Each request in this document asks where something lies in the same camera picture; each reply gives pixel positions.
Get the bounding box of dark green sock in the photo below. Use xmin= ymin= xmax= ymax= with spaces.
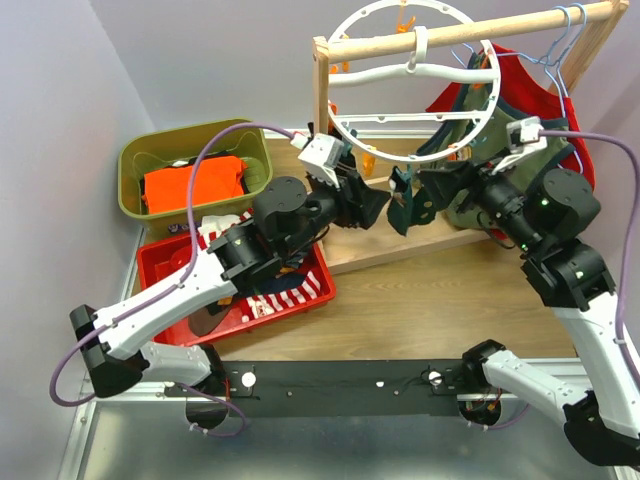
xmin=411 ymin=187 xmax=437 ymax=226

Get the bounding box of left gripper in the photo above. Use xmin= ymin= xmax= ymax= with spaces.
xmin=281 ymin=166 xmax=392 ymax=258

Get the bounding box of orange folded garment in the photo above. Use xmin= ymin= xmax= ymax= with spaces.
xmin=141 ymin=155 xmax=248 ymax=215

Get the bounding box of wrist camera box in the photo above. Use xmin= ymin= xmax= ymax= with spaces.
xmin=290 ymin=131 xmax=344 ymax=189
xmin=492 ymin=116 xmax=547 ymax=175

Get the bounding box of white round clip hanger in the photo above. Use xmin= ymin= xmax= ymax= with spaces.
xmin=312 ymin=1 xmax=502 ymax=165

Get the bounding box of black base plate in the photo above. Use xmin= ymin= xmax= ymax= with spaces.
xmin=225 ymin=359 xmax=476 ymax=418

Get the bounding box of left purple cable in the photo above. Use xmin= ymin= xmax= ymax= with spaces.
xmin=48 ymin=123 xmax=301 ymax=438

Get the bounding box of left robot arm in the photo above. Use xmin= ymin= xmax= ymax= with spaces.
xmin=70 ymin=166 xmax=390 ymax=398

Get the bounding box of olive green plastic bin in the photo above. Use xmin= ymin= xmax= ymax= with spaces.
xmin=118 ymin=118 xmax=273 ymax=239

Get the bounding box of wooden clothes rack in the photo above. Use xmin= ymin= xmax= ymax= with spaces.
xmin=313 ymin=1 xmax=630 ymax=274

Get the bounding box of orange clothes peg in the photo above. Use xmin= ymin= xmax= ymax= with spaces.
xmin=362 ymin=152 xmax=376 ymax=177

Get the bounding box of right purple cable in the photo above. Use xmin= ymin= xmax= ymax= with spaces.
xmin=539 ymin=129 xmax=640 ymax=396

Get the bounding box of red plastic tray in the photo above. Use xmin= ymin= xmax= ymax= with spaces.
xmin=137 ymin=233 xmax=336 ymax=346

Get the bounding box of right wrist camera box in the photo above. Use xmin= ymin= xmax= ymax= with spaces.
xmin=492 ymin=116 xmax=547 ymax=175

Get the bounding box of red white striped santa sock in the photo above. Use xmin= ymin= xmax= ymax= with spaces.
xmin=239 ymin=270 xmax=322 ymax=323

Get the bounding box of red shirt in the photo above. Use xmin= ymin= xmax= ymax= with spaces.
xmin=426 ymin=44 xmax=596 ymax=191

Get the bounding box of purple cable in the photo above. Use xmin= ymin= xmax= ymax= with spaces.
xmin=48 ymin=123 xmax=301 ymax=438
xmin=539 ymin=129 xmax=640 ymax=396

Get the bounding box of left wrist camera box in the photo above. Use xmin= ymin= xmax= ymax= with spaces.
xmin=290 ymin=131 xmax=344 ymax=189

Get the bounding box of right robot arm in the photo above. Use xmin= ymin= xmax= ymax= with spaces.
xmin=418 ymin=162 xmax=639 ymax=467

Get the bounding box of blue wire hanger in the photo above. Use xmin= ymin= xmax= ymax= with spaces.
xmin=449 ymin=2 xmax=588 ymax=178

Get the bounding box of green reindeer christmas sock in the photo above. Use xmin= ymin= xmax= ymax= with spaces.
xmin=387 ymin=166 xmax=413 ymax=236

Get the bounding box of olive green shirt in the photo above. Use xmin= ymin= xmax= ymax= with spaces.
xmin=409 ymin=45 xmax=591 ymax=230

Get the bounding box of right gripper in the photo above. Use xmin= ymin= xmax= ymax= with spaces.
xmin=417 ymin=144 xmax=543 ymax=254

